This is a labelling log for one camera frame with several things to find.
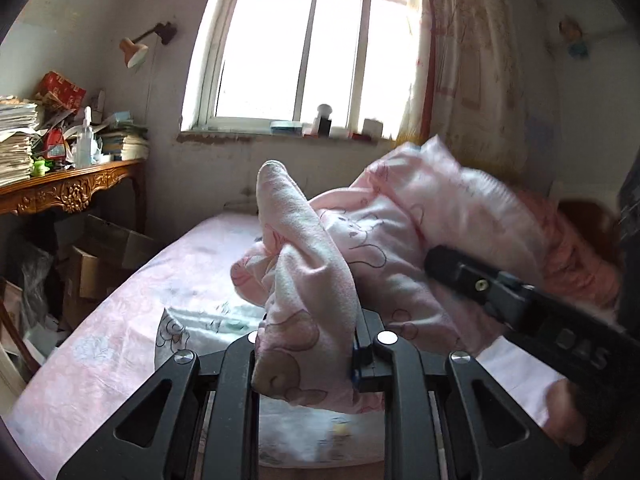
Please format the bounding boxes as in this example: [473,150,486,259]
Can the stack of books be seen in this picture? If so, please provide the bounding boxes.
[100,112,151,161]

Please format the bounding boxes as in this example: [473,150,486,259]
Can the pink printed pants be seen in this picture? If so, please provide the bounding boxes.
[230,135,551,413]

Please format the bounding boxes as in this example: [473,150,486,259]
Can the carved wooden desk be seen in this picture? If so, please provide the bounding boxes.
[0,157,148,236]

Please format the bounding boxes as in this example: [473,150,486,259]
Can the red box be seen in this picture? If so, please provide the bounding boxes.
[35,71,87,111]

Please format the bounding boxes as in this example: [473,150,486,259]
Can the cardboard box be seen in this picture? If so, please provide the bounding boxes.
[55,215,161,328]

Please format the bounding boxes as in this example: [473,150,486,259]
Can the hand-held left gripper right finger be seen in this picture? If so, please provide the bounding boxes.
[347,307,586,480]

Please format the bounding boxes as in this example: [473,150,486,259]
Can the wall lamp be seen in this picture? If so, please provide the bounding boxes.
[119,21,178,69]

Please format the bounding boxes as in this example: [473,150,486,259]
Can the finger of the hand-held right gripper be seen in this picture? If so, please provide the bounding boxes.
[424,244,537,332]

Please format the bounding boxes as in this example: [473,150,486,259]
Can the brown wooden headboard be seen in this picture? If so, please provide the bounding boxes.
[557,200,626,266]

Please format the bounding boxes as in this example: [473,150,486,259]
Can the bed with pink sheet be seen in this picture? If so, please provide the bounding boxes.
[7,210,566,480]

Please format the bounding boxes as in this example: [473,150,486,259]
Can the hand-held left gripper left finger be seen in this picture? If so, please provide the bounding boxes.
[56,332,261,480]

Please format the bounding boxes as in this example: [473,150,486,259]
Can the clear plastic bottle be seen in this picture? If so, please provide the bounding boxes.
[75,107,98,168]

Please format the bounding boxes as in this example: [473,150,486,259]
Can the person's right hand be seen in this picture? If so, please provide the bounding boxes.
[542,377,588,447]

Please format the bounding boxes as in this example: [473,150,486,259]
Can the floral printed curtain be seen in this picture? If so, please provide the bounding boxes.
[395,0,556,191]

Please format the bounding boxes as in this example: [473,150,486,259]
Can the pink duvet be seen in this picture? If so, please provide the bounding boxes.
[515,190,623,311]

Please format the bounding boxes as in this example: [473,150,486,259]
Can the wall sticker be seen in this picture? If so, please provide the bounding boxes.
[557,17,591,58]

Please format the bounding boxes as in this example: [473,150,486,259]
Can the white bulb on black base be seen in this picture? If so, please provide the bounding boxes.
[314,104,333,137]

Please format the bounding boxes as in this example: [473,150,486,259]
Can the stack of papers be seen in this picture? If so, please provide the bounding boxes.
[0,95,41,188]

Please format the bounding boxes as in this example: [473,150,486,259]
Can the folded white printed clothes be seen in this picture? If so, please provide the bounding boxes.
[152,302,386,466]

